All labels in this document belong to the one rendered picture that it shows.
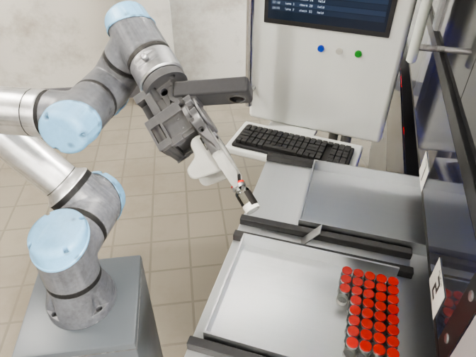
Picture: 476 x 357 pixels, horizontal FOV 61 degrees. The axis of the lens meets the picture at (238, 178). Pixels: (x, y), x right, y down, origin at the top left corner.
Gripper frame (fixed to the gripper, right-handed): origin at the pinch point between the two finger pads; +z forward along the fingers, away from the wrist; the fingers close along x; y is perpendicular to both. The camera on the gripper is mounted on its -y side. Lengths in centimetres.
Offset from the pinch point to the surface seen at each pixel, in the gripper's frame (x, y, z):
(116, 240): -141, 87, -54
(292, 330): -27.2, 8.9, 22.5
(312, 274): -36.9, 0.8, 15.4
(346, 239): -43.1, -9.6, 12.5
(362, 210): -54, -18, 8
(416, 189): -63, -34, 10
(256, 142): -76, -4, -32
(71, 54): -196, 81, -227
